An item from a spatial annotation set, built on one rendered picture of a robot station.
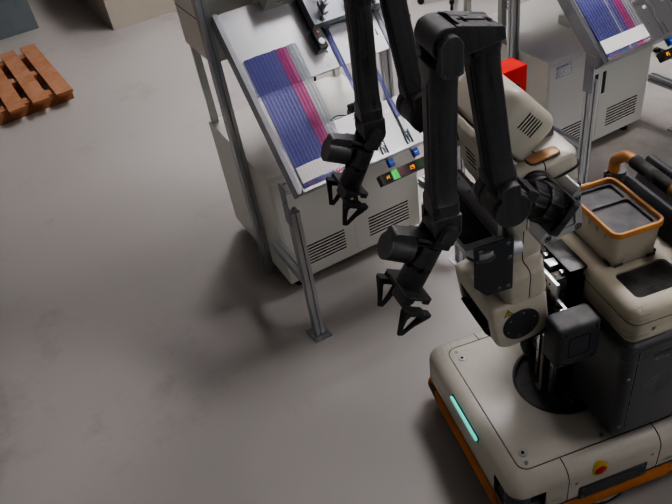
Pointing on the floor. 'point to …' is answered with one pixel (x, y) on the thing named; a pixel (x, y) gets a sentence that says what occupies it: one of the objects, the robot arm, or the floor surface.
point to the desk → (16, 18)
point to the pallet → (16, 65)
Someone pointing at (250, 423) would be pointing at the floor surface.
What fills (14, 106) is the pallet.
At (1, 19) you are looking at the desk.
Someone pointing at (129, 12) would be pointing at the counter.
